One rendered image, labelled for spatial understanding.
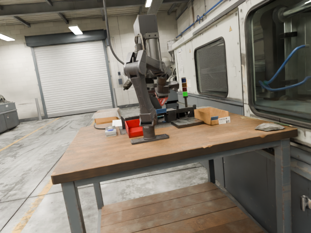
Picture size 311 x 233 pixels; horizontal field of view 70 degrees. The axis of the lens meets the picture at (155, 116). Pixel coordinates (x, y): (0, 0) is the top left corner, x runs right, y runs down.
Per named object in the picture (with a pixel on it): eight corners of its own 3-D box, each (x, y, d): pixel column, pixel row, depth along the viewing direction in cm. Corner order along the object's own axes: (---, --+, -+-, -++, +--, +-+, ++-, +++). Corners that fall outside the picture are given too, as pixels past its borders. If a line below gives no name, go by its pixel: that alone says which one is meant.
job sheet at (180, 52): (178, 73, 326) (176, 50, 320) (179, 73, 326) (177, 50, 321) (183, 72, 301) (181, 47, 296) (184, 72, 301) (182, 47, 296)
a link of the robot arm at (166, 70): (162, 76, 142) (156, 59, 136) (174, 75, 138) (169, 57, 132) (155, 85, 134) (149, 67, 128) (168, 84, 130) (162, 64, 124)
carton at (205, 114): (210, 127, 131) (209, 114, 130) (195, 120, 156) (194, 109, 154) (230, 123, 134) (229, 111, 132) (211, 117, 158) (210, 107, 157)
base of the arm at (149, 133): (128, 127, 117) (129, 130, 110) (164, 121, 121) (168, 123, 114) (130, 141, 118) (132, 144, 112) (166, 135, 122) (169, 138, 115)
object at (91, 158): (90, 361, 100) (49, 175, 84) (98, 225, 195) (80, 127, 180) (301, 287, 120) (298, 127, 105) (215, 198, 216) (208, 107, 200)
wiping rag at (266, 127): (248, 130, 116) (265, 132, 104) (248, 124, 116) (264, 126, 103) (271, 125, 119) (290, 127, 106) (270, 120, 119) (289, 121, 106)
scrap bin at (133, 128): (129, 138, 126) (127, 128, 125) (126, 129, 150) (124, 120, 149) (149, 134, 128) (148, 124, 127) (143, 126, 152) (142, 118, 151)
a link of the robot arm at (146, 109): (147, 119, 122) (130, 61, 109) (158, 119, 119) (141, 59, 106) (142, 125, 117) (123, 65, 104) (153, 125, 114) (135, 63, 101)
